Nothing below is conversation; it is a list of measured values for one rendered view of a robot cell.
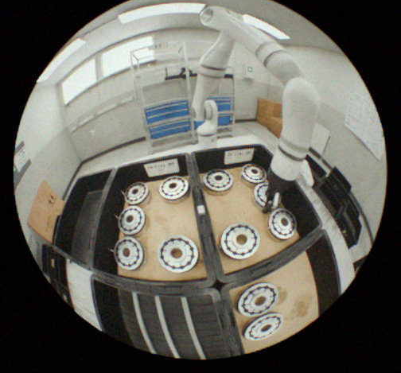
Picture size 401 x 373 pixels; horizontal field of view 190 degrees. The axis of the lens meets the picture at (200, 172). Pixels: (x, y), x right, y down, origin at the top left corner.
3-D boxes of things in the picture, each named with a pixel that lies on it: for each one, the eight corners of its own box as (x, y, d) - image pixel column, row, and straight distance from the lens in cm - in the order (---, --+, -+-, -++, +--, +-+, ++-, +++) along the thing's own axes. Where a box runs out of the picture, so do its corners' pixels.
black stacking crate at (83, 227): (89, 192, 78) (78, 177, 73) (128, 186, 59) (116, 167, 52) (72, 258, 69) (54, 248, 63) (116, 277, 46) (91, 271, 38)
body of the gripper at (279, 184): (271, 153, 33) (262, 179, 39) (270, 174, 26) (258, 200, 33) (295, 161, 35) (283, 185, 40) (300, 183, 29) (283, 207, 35)
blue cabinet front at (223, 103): (194, 129, 226) (192, 99, 212) (229, 123, 251) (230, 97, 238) (195, 129, 224) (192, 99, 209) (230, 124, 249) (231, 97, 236)
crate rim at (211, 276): (118, 170, 53) (116, 165, 52) (189, 157, 45) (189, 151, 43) (95, 273, 39) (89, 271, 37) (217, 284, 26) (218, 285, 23)
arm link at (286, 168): (311, 191, 31) (324, 169, 28) (270, 177, 26) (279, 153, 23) (305, 166, 37) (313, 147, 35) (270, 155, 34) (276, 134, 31)
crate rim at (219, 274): (190, 157, 45) (189, 151, 43) (260, 147, 54) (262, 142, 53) (217, 284, 26) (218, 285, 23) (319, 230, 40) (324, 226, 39)
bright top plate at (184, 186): (158, 180, 46) (157, 180, 46) (184, 174, 45) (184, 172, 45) (161, 203, 39) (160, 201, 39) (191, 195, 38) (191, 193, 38)
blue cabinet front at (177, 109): (151, 138, 224) (144, 109, 209) (190, 130, 225) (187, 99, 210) (151, 139, 221) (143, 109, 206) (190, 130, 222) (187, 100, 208)
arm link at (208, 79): (194, 62, 47) (217, 63, 52) (188, 114, 61) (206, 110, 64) (205, 70, 39) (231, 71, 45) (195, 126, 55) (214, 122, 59)
